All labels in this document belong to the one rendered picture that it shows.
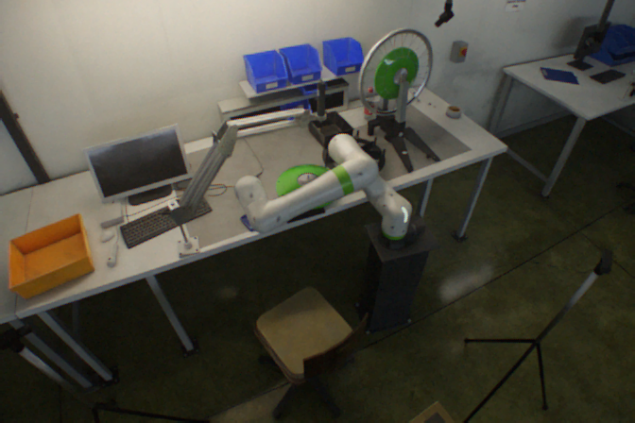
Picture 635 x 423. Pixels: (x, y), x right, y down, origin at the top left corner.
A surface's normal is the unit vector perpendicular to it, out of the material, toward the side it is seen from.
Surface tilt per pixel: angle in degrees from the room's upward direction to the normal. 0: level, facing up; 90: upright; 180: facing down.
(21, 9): 90
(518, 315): 0
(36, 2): 90
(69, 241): 0
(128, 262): 0
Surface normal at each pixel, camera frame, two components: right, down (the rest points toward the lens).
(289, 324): 0.00, -0.75
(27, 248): 0.54, 0.51
